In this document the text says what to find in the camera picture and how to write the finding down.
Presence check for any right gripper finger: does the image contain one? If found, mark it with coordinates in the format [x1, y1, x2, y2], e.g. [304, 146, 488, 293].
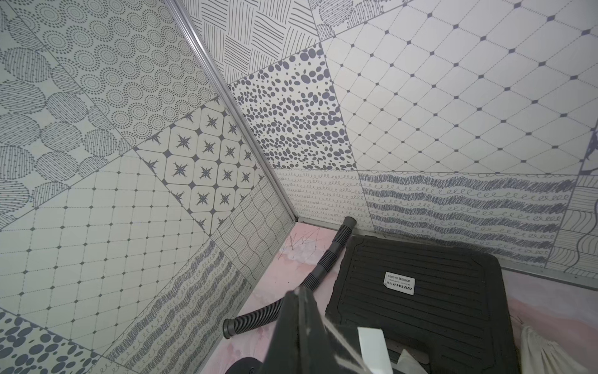
[258, 287, 371, 373]

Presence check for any black plastic tool case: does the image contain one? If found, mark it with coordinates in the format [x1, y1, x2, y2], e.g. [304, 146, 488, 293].
[325, 235, 520, 373]

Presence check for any black corrugated hose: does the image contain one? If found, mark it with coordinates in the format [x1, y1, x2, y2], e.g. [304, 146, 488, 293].
[222, 216, 358, 340]

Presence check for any small white cloth soil bag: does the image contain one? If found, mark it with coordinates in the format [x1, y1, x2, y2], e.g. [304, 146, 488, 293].
[511, 316, 597, 373]

